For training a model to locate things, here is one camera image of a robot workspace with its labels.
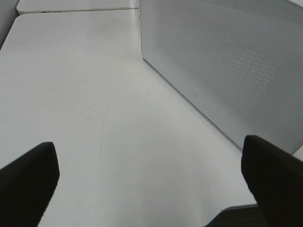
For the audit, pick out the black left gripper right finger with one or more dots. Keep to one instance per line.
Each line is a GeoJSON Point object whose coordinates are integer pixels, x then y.
{"type": "Point", "coordinates": [275, 179]}

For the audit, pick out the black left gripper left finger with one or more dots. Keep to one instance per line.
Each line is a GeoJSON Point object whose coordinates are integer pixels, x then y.
{"type": "Point", "coordinates": [27, 185]}

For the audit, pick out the white microwave door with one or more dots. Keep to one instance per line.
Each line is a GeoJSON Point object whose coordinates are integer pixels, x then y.
{"type": "Point", "coordinates": [240, 62]}

